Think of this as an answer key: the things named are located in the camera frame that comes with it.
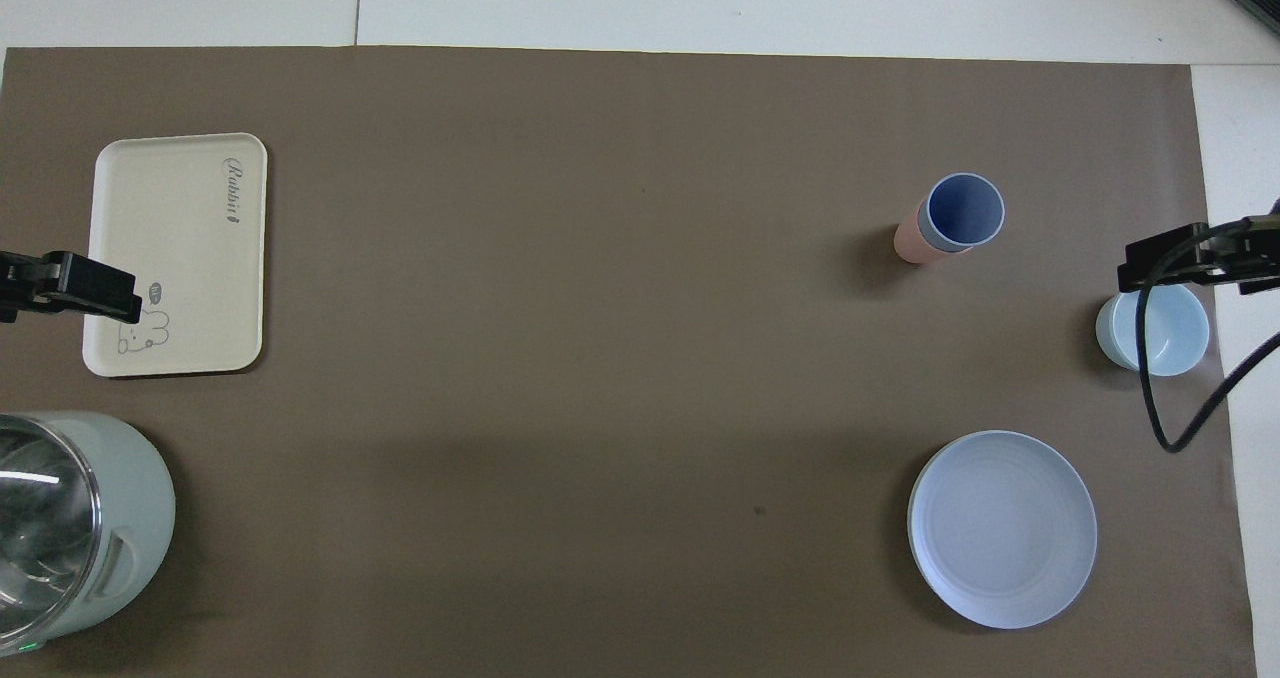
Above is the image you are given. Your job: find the pink cup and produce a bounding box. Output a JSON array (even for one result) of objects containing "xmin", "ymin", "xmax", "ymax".
[{"xmin": 893, "ymin": 208, "xmax": 947, "ymax": 265}]

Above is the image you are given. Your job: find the cream rabbit print tray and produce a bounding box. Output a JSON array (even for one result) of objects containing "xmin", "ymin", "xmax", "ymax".
[{"xmin": 82, "ymin": 133, "xmax": 269, "ymax": 378}]

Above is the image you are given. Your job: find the brown paper table cover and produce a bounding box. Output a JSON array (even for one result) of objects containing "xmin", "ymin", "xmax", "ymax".
[{"xmin": 0, "ymin": 46, "xmax": 1258, "ymax": 678}]

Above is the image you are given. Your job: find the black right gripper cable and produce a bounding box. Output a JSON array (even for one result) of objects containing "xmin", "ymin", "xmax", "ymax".
[{"xmin": 1138, "ymin": 218, "xmax": 1280, "ymax": 453}]

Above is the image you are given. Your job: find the light blue round plate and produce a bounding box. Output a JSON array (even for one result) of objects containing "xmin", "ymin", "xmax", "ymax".
[{"xmin": 907, "ymin": 430, "xmax": 1098, "ymax": 630}]

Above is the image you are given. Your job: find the light blue small bowl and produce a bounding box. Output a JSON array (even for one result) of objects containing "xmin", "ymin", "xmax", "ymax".
[{"xmin": 1095, "ymin": 283, "xmax": 1210, "ymax": 377}]

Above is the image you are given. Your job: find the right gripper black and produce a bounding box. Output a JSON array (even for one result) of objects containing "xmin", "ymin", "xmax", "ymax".
[{"xmin": 1117, "ymin": 198, "xmax": 1280, "ymax": 296}]

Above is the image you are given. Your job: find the pale green steel kettle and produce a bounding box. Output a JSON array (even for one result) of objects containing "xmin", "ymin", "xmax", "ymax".
[{"xmin": 0, "ymin": 411, "xmax": 177, "ymax": 656}]

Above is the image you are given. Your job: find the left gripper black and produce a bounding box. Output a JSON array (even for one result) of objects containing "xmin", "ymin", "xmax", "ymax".
[{"xmin": 0, "ymin": 251, "xmax": 142, "ymax": 324}]

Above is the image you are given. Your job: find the blue ribbed cup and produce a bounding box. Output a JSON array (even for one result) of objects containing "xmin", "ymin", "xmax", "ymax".
[{"xmin": 920, "ymin": 173, "xmax": 1005, "ymax": 255}]

